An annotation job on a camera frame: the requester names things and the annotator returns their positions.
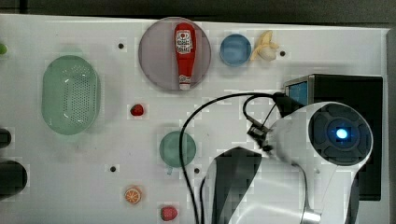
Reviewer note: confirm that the blue glass oven door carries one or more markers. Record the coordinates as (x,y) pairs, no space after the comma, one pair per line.
(299,92)

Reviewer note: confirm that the black toaster oven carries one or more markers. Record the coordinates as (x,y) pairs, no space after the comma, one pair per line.
(365,94)

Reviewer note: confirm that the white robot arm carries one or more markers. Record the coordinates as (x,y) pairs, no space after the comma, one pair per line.
(306,176)

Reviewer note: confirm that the teal green cup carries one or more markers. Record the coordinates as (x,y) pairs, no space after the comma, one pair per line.
(177,150)

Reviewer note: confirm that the red toy strawberry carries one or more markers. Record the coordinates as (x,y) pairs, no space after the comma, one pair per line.
(137,110)

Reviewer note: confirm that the grey round plate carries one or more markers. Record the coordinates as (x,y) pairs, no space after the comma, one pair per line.
(157,55)

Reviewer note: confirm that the blue round bowl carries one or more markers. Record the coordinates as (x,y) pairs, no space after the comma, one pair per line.
(235,50)

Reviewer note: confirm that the red ketchup bottle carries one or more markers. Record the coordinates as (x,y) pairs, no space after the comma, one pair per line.
(185,47)

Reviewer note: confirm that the peeled toy banana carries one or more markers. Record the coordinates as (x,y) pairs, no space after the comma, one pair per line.
(265,47)

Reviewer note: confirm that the pink toy strawberry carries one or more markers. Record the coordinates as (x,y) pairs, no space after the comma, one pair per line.
(168,213)

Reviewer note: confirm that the orange slice toy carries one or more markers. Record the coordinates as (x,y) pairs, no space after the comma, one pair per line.
(133,195)

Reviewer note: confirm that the green perforated colander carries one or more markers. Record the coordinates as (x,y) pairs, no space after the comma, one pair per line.
(70,95)

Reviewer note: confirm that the small black object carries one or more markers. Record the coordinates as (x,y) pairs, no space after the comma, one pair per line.
(5,138)

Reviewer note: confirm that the black cylinder object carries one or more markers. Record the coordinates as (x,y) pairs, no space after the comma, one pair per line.
(13,179)

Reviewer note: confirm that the green small object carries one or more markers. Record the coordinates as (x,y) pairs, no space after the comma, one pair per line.
(3,49)

